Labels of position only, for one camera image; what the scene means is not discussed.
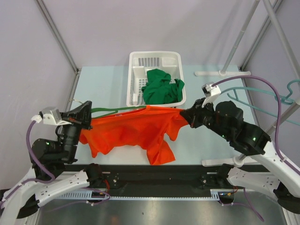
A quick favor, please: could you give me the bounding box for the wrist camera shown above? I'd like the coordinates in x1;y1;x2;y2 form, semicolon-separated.
202;82;221;108
31;107;71;126

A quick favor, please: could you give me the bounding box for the teal plastic hanger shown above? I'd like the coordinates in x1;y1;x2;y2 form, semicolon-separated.
221;77;300;118

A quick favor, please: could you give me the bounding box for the green plastic hanger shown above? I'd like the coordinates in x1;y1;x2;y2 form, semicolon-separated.
91;105;146;119

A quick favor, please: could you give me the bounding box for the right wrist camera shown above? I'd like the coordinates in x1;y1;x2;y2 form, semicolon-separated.
202;82;221;108

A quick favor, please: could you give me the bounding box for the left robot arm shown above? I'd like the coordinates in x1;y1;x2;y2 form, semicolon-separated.
0;101;104;225

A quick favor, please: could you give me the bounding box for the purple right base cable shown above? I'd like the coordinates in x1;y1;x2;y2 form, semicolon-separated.
220;187;264;223

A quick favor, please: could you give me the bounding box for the green t shirt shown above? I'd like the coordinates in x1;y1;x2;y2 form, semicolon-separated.
141;69;185;105

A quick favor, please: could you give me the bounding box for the white slotted cable duct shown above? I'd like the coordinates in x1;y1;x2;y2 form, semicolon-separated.
53;189;235;201

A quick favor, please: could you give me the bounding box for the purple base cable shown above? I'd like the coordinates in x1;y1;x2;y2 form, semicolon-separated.
220;187;264;223
44;179;113;213

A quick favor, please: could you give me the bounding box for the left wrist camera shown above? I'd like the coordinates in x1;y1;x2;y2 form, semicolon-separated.
31;107;71;126

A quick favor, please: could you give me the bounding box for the orange t shirt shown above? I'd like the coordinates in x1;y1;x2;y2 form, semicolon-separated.
79;106;188;165

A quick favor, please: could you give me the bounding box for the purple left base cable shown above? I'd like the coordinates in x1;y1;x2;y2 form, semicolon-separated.
44;179;113;213

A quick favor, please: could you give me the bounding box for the white plastic dish basket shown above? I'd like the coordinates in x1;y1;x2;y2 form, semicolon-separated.
126;51;186;107

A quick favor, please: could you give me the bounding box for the grey clothes rack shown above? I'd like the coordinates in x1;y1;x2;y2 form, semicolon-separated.
186;0;300;166

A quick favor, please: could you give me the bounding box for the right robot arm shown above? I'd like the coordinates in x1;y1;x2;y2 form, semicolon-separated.
180;77;300;214

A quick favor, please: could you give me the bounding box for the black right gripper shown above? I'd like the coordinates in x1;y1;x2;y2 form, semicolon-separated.
181;97;231;139

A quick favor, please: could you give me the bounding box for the black table front rail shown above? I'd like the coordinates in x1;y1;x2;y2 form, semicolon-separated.
63;164;263;197

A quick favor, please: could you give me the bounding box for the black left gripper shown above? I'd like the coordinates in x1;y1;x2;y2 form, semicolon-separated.
58;100;93;161

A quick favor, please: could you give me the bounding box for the aluminium frame post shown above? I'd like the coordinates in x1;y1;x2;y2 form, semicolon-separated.
35;0;79;74

